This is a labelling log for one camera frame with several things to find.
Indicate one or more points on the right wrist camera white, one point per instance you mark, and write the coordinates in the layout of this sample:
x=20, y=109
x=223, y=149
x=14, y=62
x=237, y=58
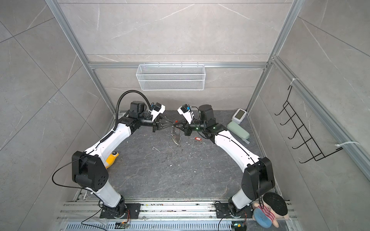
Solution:
x=186, y=112

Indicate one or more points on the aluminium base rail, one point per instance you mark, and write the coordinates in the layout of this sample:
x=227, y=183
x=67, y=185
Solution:
x=184, y=214

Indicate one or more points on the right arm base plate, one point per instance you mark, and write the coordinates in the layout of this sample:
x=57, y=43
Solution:
x=223, y=210

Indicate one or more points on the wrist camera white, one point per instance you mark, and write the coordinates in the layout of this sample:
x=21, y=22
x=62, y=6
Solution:
x=186, y=112
x=156, y=109

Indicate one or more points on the yellow plush toy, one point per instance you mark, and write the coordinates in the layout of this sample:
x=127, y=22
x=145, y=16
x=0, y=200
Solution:
x=111, y=159

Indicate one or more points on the grey key organizer red handle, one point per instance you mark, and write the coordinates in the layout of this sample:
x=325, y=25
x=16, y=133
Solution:
x=176, y=134

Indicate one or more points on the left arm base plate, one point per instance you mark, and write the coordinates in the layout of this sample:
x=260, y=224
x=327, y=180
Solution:
x=121, y=211

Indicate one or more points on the black wire hook rack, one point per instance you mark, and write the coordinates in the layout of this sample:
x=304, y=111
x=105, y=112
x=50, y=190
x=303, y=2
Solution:
x=301, y=130

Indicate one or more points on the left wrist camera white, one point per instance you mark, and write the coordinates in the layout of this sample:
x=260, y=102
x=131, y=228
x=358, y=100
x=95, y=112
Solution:
x=156, y=109

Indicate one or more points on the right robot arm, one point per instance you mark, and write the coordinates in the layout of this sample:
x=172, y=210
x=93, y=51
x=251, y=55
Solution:
x=258, y=177

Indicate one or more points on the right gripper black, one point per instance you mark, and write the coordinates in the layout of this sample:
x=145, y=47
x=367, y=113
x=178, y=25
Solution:
x=186, y=127

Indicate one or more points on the white digital timer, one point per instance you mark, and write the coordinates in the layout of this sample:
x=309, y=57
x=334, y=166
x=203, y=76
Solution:
x=239, y=116

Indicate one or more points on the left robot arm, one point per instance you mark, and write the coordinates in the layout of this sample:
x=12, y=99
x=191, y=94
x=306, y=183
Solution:
x=90, y=168

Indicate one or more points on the boy plush doll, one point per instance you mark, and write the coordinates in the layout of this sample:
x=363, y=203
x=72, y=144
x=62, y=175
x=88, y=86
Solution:
x=269, y=210

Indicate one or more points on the green eyeglass case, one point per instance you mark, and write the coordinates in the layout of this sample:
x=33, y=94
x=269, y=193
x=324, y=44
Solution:
x=239, y=131

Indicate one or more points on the white wire mesh basket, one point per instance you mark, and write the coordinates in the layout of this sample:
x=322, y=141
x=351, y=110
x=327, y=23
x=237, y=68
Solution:
x=171, y=76

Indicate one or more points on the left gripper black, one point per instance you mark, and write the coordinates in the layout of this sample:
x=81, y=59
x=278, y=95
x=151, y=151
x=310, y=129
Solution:
x=158, y=123

